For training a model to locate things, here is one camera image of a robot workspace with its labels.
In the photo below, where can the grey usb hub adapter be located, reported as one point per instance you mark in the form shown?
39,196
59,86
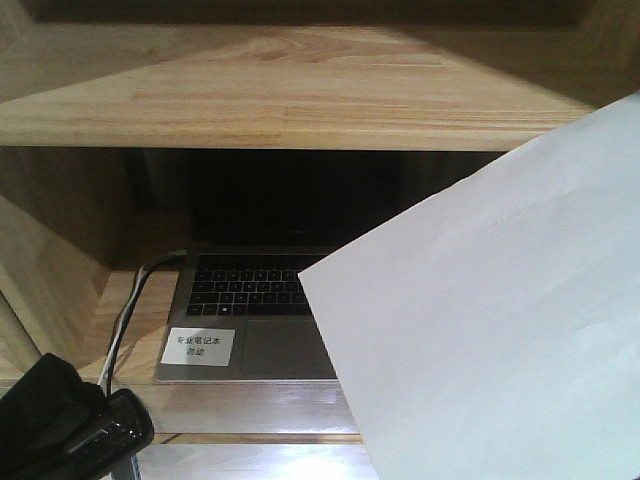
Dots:
127,469

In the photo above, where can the grey open laptop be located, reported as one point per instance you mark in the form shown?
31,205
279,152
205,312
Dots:
258,218

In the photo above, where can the black stapler orange button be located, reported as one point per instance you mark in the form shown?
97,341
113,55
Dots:
125,431

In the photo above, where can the white label sticker left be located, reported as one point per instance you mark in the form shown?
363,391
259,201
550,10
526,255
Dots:
198,347

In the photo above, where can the white paper stack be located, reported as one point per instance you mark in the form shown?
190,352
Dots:
491,331

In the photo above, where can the wooden shelf unit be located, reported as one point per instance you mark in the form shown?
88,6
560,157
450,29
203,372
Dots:
84,83

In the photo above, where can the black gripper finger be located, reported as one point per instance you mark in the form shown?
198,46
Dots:
40,395

